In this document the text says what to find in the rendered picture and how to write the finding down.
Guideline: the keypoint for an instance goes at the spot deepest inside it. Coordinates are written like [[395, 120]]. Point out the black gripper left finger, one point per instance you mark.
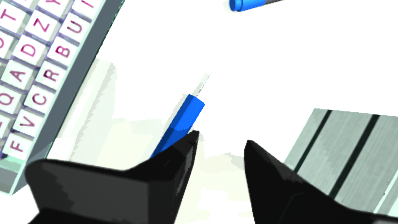
[[147, 193]]

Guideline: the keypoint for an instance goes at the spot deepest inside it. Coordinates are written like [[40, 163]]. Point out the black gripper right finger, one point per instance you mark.
[[280, 196]]

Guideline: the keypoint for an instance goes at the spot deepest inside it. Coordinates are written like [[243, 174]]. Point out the white keyboard with letter keys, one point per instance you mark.
[[47, 48]]

